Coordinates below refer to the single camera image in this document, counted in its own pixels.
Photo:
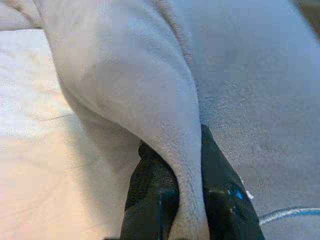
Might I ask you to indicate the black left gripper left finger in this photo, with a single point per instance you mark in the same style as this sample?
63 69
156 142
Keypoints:
150 200

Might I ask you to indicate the grey fleece pillow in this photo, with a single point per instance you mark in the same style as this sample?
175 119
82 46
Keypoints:
150 75

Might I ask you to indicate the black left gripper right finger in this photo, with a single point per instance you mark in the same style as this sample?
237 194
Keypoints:
225 207

